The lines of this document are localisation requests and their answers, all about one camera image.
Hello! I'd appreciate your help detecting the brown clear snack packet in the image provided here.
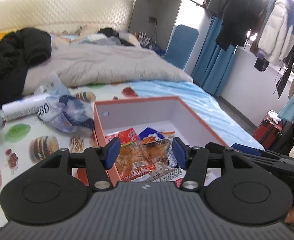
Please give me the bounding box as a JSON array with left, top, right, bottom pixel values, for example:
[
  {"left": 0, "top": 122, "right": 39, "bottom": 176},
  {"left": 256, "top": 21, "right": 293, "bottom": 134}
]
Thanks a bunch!
[{"left": 131, "top": 162, "right": 186, "bottom": 182}]

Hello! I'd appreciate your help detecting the red square snack packet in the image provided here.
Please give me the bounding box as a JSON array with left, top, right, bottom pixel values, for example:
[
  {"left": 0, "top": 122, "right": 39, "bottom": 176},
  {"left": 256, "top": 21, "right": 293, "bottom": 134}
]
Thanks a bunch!
[{"left": 105, "top": 128, "right": 140, "bottom": 147}]

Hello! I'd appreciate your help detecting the orange snack bag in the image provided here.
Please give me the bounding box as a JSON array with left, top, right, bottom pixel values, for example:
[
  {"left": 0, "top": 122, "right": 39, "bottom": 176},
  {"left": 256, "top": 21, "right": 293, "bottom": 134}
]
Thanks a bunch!
[{"left": 160, "top": 131, "right": 176, "bottom": 141}]

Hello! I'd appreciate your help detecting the red transparent snack packet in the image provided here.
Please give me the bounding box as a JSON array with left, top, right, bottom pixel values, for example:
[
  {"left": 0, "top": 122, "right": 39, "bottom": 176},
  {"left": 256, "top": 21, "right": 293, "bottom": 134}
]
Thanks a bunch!
[{"left": 115, "top": 139, "right": 171, "bottom": 181}]

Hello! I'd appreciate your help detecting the blue spicy cabbage packet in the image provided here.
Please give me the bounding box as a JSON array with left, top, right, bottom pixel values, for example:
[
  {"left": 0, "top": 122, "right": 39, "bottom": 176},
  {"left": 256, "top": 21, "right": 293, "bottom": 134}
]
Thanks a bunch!
[{"left": 139, "top": 127, "right": 177, "bottom": 167}]

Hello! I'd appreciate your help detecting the orange cardboard box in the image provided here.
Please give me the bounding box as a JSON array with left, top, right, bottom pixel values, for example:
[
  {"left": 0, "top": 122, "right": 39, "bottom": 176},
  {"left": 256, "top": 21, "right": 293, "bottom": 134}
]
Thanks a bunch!
[{"left": 94, "top": 96, "right": 227, "bottom": 147}]

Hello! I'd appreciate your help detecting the red suitcase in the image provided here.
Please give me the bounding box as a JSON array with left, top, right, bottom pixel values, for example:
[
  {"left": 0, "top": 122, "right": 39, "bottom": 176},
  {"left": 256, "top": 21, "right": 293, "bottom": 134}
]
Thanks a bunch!
[{"left": 253, "top": 110, "right": 282, "bottom": 150}]

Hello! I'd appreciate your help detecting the clear blue plastic bag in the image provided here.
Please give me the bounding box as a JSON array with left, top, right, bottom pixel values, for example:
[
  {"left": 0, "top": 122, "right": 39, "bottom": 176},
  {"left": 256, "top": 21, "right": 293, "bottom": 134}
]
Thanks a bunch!
[{"left": 34, "top": 72, "right": 95, "bottom": 133}]

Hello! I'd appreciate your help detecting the food print blanket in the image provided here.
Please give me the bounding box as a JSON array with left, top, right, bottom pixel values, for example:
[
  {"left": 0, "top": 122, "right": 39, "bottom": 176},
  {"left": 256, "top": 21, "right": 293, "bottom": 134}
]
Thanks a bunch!
[{"left": 0, "top": 80, "right": 265, "bottom": 235}]

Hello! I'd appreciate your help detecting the white cylindrical bottle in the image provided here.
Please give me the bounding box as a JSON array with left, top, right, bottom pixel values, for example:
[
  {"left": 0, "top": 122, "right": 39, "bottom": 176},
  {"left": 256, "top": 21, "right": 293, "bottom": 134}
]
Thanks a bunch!
[{"left": 2, "top": 94, "right": 50, "bottom": 121}]

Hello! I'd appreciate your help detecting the blue curtain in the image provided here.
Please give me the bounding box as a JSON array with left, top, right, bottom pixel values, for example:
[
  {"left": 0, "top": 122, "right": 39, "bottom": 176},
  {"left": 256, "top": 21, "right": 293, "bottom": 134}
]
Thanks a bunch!
[{"left": 191, "top": 16, "right": 236, "bottom": 98}]

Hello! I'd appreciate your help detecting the grey duvet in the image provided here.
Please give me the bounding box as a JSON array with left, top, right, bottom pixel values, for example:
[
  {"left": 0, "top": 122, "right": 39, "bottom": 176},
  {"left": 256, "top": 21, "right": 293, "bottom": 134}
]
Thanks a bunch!
[{"left": 22, "top": 35, "right": 193, "bottom": 95}]

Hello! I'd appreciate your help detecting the blue chair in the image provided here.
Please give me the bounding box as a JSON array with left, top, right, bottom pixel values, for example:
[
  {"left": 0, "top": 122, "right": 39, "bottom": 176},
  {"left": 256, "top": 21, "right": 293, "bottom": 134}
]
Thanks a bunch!
[{"left": 163, "top": 24, "right": 199, "bottom": 70}]

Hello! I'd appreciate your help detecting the black jacket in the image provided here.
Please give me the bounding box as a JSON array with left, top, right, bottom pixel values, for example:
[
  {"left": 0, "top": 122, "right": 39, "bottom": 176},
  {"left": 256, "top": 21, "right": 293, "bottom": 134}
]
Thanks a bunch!
[{"left": 0, "top": 28, "right": 52, "bottom": 108}]

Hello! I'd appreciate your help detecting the cream quilted headboard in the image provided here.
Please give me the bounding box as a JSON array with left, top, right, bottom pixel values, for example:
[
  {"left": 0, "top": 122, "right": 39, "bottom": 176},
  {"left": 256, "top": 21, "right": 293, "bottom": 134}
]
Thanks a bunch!
[{"left": 0, "top": 0, "right": 133, "bottom": 35}]

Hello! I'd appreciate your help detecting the hanging white puffer jacket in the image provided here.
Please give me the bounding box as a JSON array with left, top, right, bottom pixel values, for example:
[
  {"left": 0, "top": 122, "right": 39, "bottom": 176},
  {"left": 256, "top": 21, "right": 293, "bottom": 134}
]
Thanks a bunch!
[{"left": 258, "top": 0, "right": 294, "bottom": 66}]

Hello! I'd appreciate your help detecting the hanging black coat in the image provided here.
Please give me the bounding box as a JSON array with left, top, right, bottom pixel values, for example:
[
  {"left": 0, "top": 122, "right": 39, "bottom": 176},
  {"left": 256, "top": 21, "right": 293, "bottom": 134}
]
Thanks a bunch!
[{"left": 207, "top": 0, "right": 263, "bottom": 50}]

